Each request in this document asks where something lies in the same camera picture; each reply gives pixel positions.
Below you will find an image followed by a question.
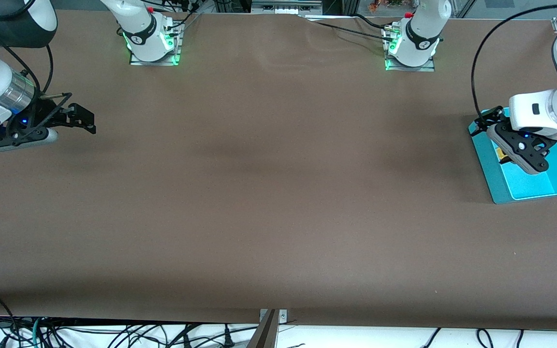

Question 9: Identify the teal plastic bin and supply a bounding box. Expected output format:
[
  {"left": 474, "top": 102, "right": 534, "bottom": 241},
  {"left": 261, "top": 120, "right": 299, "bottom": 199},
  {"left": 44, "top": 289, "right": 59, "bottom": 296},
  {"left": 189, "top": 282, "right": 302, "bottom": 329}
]
[{"left": 468, "top": 107, "right": 557, "bottom": 205}]

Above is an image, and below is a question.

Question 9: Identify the orange clutter object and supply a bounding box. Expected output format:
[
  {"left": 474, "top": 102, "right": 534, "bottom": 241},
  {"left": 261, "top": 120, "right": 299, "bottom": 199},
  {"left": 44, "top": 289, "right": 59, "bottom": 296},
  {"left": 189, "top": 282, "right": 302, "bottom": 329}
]
[{"left": 367, "top": 0, "right": 406, "bottom": 13}]

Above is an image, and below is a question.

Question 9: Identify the grey power strip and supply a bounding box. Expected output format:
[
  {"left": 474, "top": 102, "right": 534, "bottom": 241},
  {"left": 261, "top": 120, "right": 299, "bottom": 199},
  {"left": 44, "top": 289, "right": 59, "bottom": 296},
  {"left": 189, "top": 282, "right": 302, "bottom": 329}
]
[{"left": 251, "top": 0, "right": 323, "bottom": 15}]

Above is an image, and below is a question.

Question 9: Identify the dark brown beam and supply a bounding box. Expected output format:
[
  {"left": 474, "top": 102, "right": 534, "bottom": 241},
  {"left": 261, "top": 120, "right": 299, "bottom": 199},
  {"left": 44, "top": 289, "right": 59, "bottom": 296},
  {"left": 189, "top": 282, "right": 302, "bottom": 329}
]
[{"left": 247, "top": 309, "right": 279, "bottom": 348}]

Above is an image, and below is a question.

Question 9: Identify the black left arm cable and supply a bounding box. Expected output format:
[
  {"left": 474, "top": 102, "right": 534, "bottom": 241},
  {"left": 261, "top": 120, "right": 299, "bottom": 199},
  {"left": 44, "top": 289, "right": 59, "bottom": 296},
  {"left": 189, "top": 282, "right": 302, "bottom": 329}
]
[{"left": 471, "top": 3, "right": 557, "bottom": 117}]

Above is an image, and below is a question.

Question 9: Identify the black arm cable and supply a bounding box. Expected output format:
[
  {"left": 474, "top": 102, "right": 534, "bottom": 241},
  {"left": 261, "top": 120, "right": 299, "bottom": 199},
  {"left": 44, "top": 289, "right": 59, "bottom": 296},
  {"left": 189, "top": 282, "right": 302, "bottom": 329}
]
[
  {"left": 0, "top": 12, "right": 54, "bottom": 95},
  {"left": 471, "top": 3, "right": 557, "bottom": 117}
]

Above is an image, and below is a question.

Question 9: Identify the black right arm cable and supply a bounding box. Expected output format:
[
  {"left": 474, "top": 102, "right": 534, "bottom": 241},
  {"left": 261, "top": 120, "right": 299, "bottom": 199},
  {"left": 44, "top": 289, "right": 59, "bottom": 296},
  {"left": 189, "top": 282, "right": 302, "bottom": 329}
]
[{"left": 0, "top": 12, "right": 54, "bottom": 95}]

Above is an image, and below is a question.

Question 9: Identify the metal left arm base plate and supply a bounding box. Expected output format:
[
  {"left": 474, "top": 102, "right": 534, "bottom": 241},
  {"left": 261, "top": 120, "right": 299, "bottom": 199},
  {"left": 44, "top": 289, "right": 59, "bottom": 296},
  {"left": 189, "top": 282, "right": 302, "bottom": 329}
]
[{"left": 384, "top": 25, "right": 437, "bottom": 73}]

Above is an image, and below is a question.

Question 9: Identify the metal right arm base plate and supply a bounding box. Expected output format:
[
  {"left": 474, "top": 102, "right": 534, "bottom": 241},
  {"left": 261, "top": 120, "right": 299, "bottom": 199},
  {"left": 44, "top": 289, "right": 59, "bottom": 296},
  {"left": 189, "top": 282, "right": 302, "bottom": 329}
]
[{"left": 129, "top": 20, "right": 183, "bottom": 66}]

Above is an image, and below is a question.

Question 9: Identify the small metal table bracket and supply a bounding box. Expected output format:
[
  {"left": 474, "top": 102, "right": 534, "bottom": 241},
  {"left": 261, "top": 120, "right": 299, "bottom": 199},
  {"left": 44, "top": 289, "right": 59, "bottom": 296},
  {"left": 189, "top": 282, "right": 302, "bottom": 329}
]
[{"left": 259, "top": 309, "right": 288, "bottom": 323}]

